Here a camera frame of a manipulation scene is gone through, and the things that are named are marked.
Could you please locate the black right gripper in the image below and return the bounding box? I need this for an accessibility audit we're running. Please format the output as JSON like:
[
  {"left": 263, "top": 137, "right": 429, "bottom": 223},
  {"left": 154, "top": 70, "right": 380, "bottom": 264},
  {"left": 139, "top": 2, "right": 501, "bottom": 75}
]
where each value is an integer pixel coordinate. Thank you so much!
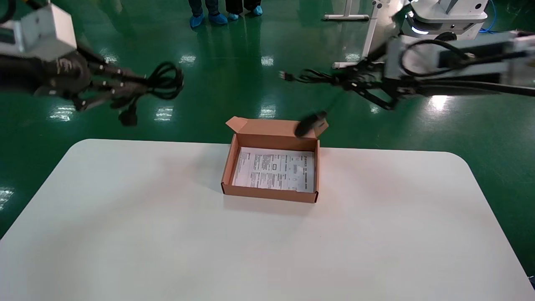
[{"left": 332, "top": 60, "right": 423, "bottom": 112}]

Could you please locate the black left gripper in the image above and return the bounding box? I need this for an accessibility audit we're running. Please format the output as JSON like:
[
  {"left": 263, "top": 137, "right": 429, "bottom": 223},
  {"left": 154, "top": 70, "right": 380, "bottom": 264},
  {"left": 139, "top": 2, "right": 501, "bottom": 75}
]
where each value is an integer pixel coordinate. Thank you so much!
[{"left": 36, "top": 46, "right": 148, "bottom": 112}]

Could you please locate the thick black power cable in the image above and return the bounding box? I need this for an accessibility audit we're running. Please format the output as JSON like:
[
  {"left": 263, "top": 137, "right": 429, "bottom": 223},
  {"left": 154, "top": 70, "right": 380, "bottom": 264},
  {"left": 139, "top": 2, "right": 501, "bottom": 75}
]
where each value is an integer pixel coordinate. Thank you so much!
[{"left": 110, "top": 61, "right": 185, "bottom": 128}]

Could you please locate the black wired computer mouse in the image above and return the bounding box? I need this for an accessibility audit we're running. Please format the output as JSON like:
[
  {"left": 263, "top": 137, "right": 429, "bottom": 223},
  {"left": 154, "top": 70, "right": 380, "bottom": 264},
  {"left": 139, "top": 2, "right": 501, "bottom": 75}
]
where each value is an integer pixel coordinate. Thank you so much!
[{"left": 279, "top": 69, "right": 356, "bottom": 138}]

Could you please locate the brown cardboard box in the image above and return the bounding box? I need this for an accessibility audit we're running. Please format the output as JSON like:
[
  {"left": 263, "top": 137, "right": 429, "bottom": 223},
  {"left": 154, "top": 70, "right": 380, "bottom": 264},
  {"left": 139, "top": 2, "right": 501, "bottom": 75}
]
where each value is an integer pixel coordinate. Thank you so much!
[{"left": 221, "top": 116, "right": 329, "bottom": 204}]

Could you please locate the white wheeled mobile robot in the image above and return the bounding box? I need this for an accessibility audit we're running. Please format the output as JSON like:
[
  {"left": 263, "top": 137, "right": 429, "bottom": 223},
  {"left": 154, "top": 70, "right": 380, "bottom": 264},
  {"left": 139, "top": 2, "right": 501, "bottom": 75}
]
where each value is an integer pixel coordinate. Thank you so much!
[{"left": 400, "top": 0, "right": 489, "bottom": 41}]

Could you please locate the person in yellow coat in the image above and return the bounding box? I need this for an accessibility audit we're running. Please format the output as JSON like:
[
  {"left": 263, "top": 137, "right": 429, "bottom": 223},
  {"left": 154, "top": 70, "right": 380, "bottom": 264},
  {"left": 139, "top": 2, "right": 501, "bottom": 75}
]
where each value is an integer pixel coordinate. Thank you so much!
[{"left": 188, "top": 0, "right": 229, "bottom": 29}]

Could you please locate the printed white paper sheet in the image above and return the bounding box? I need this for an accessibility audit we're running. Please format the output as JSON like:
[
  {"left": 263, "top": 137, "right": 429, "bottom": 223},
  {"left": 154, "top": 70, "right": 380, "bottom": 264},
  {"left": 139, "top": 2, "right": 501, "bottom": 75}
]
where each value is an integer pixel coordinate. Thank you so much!
[{"left": 232, "top": 147, "right": 315, "bottom": 193}]

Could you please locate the person in black trousers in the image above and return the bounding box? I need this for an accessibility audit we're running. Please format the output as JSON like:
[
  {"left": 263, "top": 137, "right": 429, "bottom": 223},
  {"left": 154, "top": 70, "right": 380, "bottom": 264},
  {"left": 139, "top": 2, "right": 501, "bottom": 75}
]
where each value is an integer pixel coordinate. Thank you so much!
[{"left": 226, "top": 0, "right": 264, "bottom": 21}]

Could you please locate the white desk leg frame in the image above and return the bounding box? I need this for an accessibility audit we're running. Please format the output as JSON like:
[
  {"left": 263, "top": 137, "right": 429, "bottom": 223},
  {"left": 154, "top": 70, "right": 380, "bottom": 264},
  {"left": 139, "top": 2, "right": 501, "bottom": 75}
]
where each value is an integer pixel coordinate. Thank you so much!
[
  {"left": 323, "top": 0, "right": 371, "bottom": 21},
  {"left": 332, "top": 0, "right": 391, "bottom": 70}
]

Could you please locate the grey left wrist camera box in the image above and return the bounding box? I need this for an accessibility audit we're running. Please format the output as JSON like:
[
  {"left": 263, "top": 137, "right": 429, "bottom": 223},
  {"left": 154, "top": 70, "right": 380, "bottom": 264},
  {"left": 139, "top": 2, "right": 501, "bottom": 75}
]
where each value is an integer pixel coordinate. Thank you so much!
[{"left": 0, "top": 3, "right": 78, "bottom": 62}]

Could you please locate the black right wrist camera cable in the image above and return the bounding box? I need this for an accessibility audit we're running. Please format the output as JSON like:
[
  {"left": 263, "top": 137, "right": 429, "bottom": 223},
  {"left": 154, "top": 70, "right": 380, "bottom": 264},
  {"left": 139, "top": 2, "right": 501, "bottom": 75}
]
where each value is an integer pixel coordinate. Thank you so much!
[{"left": 398, "top": 39, "right": 504, "bottom": 79}]

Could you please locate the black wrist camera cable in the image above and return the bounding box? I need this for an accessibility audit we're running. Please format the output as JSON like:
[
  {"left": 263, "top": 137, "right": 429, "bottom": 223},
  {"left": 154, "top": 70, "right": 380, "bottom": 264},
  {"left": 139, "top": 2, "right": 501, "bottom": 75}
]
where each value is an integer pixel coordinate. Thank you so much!
[
  {"left": 398, "top": 39, "right": 504, "bottom": 79},
  {"left": 0, "top": 0, "right": 44, "bottom": 24}
]

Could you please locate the black left wrist camera cable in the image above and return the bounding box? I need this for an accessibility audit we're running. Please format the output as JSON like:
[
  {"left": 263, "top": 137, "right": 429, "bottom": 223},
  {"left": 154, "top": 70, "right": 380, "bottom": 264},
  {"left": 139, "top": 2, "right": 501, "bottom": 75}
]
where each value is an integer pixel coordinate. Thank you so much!
[{"left": 0, "top": 0, "right": 44, "bottom": 24}]

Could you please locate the blue floor cable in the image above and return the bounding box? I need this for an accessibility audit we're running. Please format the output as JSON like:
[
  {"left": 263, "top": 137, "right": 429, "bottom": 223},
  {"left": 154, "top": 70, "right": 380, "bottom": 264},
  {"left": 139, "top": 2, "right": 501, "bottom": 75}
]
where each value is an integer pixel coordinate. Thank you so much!
[{"left": 479, "top": 0, "right": 535, "bottom": 34}]

